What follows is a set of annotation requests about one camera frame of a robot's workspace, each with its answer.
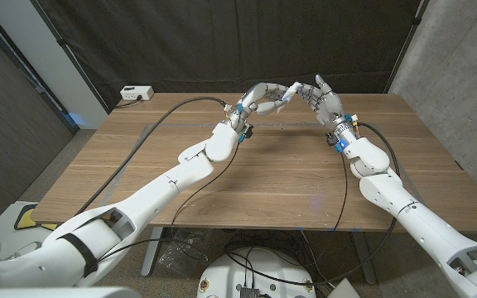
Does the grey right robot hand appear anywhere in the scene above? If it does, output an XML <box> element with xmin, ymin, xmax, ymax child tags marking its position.
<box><xmin>298</xmin><ymin>74</ymin><xmax>358</xmax><ymax>142</ymax></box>

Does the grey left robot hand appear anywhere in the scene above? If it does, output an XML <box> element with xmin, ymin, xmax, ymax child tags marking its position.
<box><xmin>224</xmin><ymin>81</ymin><xmax>292</xmax><ymax>136</ymax></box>

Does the white toothpaste tube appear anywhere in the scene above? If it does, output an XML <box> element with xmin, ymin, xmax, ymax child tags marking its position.
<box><xmin>282</xmin><ymin>80</ymin><xmax>305</xmax><ymax>104</ymax></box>

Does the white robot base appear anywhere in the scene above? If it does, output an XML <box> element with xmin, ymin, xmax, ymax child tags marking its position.
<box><xmin>196</xmin><ymin>247</ymin><xmax>317</xmax><ymax>298</ymax></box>

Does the white power strip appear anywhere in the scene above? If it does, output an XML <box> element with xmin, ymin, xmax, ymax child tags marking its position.
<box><xmin>119</xmin><ymin>85</ymin><xmax>155</xmax><ymax>102</ymax></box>

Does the black backdrop curtain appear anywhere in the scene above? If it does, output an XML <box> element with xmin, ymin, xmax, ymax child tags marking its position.
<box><xmin>31</xmin><ymin>0</ymin><xmax>430</xmax><ymax>113</ymax></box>

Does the black backdrop stand pole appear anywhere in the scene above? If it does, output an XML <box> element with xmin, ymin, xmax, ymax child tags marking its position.
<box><xmin>383</xmin><ymin>0</ymin><xmax>430</xmax><ymax>94</ymax></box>
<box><xmin>29</xmin><ymin>0</ymin><xmax>111</xmax><ymax>113</ymax></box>

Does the grey table leg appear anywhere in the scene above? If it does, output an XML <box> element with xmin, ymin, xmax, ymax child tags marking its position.
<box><xmin>141</xmin><ymin>226</ymin><xmax>165</xmax><ymax>277</ymax></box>
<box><xmin>349</xmin><ymin>231</ymin><xmax>377</xmax><ymax>286</ymax></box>

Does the clear plastic bag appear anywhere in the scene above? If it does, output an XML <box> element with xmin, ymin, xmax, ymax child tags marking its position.
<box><xmin>157</xmin><ymin>228</ymin><xmax>217</xmax><ymax>276</ymax></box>

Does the white panel corner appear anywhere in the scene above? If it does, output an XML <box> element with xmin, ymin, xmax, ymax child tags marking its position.
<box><xmin>327</xmin><ymin>277</ymin><xmax>362</xmax><ymax>298</ymax></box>

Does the grey electronics module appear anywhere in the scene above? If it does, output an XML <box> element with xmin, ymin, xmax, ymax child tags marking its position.
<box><xmin>238</xmin><ymin>285</ymin><xmax>261</xmax><ymax>298</ymax></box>

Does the dark wood panel door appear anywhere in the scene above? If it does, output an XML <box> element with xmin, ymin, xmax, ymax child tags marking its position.
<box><xmin>0</xmin><ymin>16</ymin><xmax>76</xmax><ymax>220</ymax></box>

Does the white yellow floor mat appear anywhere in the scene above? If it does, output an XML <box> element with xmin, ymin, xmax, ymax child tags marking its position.
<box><xmin>0</xmin><ymin>200</ymin><xmax>78</xmax><ymax>264</ymax></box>

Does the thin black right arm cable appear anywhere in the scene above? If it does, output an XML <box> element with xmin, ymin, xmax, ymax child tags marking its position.
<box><xmin>331</xmin><ymin>151</ymin><xmax>349</xmax><ymax>233</ymax></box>

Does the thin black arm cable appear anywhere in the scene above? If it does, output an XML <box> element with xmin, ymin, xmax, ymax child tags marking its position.
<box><xmin>95</xmin><ymin>140</ymin><xmax>242</xmax><ymax>264</ymax></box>
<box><xmin>331</xmin><ymin>151</ymin><xmax>349</xmax><ymax>233</ymax></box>

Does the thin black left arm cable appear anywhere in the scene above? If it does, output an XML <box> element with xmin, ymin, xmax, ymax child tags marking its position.
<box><xmin>95</xmin><ymin>140</ymin><xmax>242</xmax><ymax>264</ymax></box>

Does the black power cable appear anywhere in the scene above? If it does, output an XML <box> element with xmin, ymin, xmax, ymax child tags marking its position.
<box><xmin>115</xmin><ymin>95</ymin><xmax>143</xmax><ymax>109</ymax></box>

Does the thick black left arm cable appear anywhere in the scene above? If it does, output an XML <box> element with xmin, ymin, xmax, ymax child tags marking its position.
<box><xmin>75</xmin><ymin>96</ymin><xmax>228</xmax><ymax>216</ymax></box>

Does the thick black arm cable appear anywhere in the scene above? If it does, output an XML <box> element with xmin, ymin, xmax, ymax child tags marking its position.
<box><xmin>75</xmin><ymin>96</ymin><xmax>228</xmax><ymax>216</ymax></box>
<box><xmin>224</xmin><ymin>122</ymin><xmax>401</xmax><ymax>289</ymax></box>

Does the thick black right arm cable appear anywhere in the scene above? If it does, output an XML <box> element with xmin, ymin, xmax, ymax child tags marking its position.
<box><xmin>224</xmin><ymin>122</ymin><xmax>401</xmax><ymax>289</ymax></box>

